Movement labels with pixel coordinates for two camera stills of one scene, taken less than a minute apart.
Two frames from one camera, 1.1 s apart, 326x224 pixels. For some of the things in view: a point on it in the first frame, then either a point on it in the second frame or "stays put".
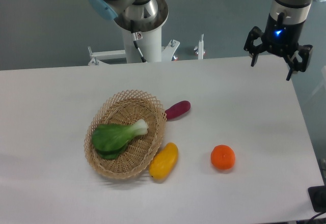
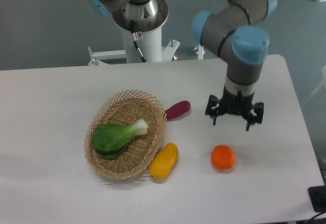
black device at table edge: [317, 195] stays put
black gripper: [281, 37] to [235, 104]
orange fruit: [222, 157] stays put
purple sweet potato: [178, 109] stays put
